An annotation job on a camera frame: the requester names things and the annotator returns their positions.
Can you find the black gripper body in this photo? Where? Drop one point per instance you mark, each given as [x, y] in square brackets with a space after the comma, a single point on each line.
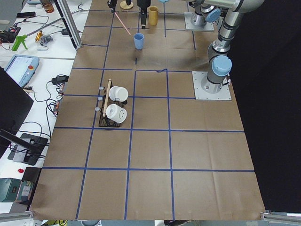
[143, 3]
[113, 4]

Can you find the pink chopstick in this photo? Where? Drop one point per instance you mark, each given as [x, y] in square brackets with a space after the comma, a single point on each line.
[126, 29]

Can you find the blue plastic cup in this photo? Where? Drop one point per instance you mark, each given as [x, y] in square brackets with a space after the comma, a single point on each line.
[139, 41]

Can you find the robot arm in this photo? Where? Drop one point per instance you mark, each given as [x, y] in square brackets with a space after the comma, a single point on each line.
[210, 13]
[219, 63]

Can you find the bamboo cylinder holder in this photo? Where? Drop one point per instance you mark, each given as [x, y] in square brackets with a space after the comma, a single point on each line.
[153, 15]

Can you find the wooden mug tree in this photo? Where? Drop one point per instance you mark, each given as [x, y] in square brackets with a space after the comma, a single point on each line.
[126, 4]

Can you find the white smiley mug right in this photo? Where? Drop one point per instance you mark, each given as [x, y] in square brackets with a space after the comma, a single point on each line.
[117, 93]

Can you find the white smiley mug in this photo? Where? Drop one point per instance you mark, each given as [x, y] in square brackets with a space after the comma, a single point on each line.
[117, 93]
[116, 113]

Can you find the black smartphone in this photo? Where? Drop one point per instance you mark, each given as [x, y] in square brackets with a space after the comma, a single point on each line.
[26, 14]

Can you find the black power brick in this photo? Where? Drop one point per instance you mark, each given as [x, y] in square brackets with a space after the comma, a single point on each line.
[59, 79]

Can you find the white smiley mug left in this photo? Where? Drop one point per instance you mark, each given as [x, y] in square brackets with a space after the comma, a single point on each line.
[116, 113]

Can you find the blue teach pendant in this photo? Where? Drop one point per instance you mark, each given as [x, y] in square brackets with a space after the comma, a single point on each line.
[21, 68]

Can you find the black monitor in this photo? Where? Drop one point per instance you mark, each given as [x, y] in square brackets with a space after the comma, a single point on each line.
[15, 104]

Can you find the green device box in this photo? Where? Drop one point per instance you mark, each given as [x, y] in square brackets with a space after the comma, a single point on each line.
[15, 190]

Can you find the aluminium frame post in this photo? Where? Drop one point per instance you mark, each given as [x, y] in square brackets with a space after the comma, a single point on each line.
[65, 13]

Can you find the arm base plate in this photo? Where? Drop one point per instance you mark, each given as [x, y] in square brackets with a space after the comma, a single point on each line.
[205, 90]
[195, 22]

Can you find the black wire cup rack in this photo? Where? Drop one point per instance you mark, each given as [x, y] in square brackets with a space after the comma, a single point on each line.
[105, 101]

